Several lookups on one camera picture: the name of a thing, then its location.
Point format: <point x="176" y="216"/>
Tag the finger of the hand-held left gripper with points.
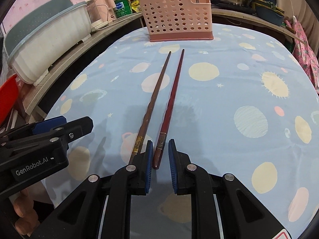
<point x="79" y="128"/>
<point x="49" y="125"/>

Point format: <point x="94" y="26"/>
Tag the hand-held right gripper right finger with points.
<point x="172" y="169"/>

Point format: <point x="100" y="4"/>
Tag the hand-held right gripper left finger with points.
<point x="149" y="169"/>

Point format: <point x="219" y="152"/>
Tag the maroon chopstick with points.
<point x="172" y="97"/>

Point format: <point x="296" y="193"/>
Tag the brown chopstick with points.
<point x="154" y="97"/>

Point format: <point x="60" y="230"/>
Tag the pink perforated utensil holder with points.
<point x="174" y="17"/>

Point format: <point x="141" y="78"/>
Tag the person's left hand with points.
<point x="26" y="211"/>

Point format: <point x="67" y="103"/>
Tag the wooden counter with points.
<point x="49" y="79"/>

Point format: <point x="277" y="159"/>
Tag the red plastic board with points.
<point x="7" y="99"/>

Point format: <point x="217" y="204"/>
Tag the blue planet print tablecloth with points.
<point x="224" y="84"/>

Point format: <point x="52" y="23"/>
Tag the pink plastic appliance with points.
<point x="99" y="7"/>

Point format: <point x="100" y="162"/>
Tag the green can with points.
<point x="123" y="7"/>

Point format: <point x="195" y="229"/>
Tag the pink floral cloth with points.
<point x="306" y="49"/>

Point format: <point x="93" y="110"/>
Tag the blue basin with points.
<point x="269" y="13"/>

